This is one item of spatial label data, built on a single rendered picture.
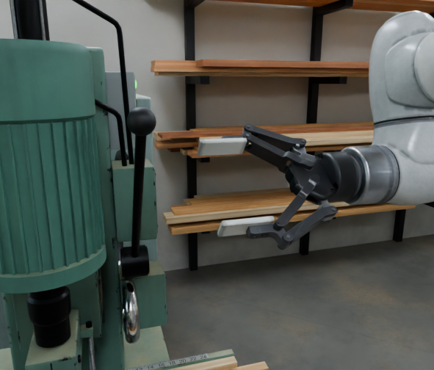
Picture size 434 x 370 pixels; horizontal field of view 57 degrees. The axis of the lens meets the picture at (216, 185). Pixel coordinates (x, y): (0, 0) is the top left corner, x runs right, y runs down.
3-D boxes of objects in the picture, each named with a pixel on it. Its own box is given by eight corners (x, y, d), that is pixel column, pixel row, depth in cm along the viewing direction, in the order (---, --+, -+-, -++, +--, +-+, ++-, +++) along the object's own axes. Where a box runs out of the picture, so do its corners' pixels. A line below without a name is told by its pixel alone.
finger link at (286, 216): (302, 188, 59) (310, 193, 59) (265, 237, 53) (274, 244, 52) (313, 172, 56) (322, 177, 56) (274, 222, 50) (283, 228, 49)
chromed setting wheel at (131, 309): (126, 359, 74) (123, 299, 71) (122, 321, 85) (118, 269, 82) (142, 356, 75) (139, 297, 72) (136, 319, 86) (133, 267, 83)
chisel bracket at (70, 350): (31, 415, 58) (23, 365, 56) (42, 354, 71) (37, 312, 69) (84, 403, 60) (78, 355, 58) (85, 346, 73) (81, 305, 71)
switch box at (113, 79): (109, 150, 83) (103, 71, 79) (107, 143, 93) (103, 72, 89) (139, 148, 85) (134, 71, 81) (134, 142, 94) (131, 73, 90)
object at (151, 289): (123, 332, 81) (120, 280, 78) (121, 314, 88) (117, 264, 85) (169, 324, 84) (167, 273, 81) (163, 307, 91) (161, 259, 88)
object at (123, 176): (117, 243, 78) (111, 169, 75) (114, 227, 87) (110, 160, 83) (159, 238, 81) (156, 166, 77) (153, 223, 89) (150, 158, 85)
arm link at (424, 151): (358, 205, 66) (354, 127, 66) (432, 199, 71) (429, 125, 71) (406, 210, 56) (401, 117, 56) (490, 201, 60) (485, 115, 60)
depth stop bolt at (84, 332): (84, 375, 70) (79, 327, 68) (84, 368, 72) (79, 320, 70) (96, 373, 71) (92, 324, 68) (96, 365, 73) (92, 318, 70)
